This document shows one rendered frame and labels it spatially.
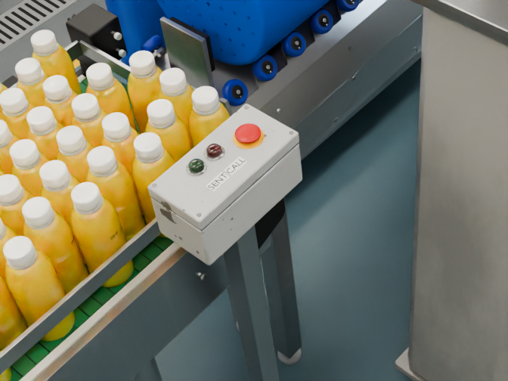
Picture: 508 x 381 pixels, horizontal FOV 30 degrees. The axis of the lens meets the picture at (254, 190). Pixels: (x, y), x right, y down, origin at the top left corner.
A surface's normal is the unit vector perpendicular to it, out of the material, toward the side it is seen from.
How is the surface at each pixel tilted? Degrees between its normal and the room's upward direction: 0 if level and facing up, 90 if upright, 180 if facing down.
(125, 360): 90
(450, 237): 90
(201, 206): 0
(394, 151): 0
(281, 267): 90
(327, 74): 71
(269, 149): 0
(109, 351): 90
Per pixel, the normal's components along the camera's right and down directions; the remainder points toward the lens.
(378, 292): -0.10, -0.65
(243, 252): 0.74, 0.46
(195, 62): -0.66, 0.61
